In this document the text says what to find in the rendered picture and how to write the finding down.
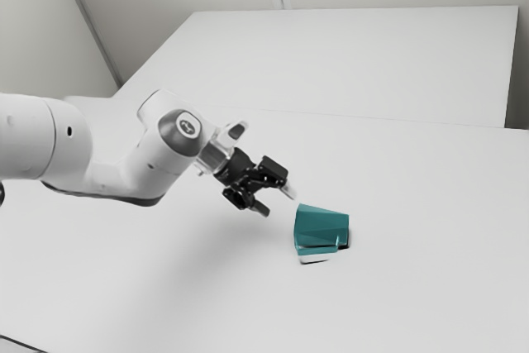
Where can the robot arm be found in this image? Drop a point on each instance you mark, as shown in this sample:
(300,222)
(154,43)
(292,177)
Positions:
(124,163)

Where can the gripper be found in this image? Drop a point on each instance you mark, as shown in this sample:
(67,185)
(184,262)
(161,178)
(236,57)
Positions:
(239,168)

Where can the teal faceted mug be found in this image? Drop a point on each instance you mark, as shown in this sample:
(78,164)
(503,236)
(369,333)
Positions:
(320,231)

